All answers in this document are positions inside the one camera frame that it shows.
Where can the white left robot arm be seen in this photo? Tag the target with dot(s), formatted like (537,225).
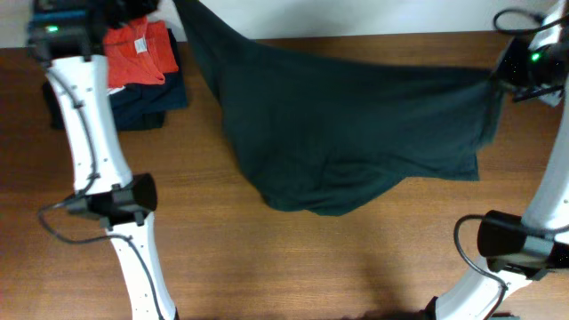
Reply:
(66,38)

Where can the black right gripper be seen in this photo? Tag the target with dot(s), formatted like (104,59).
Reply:
(516,49)

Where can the red folded shirt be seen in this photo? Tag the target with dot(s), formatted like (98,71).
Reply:
(139,53)

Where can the navy folded shirt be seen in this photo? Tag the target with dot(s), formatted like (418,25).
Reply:
(141,107)

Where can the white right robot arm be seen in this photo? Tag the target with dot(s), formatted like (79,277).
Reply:
(506,252)

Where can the dark green t-shirt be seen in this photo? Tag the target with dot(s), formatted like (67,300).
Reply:
(329,135)

